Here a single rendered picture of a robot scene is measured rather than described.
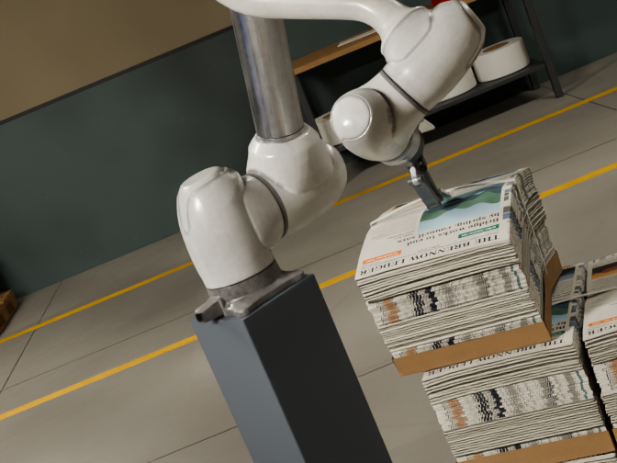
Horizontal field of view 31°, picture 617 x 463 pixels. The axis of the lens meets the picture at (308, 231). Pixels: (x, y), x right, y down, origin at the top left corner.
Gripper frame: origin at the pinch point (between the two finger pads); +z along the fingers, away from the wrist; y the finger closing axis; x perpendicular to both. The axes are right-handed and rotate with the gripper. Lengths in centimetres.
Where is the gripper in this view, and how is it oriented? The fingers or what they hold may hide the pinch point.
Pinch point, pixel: (433, 162)
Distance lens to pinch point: 208.9
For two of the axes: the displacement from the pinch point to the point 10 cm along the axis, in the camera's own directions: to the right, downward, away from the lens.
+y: 2.0, 9.5, -2.2
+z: 4.1, 1.2, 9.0
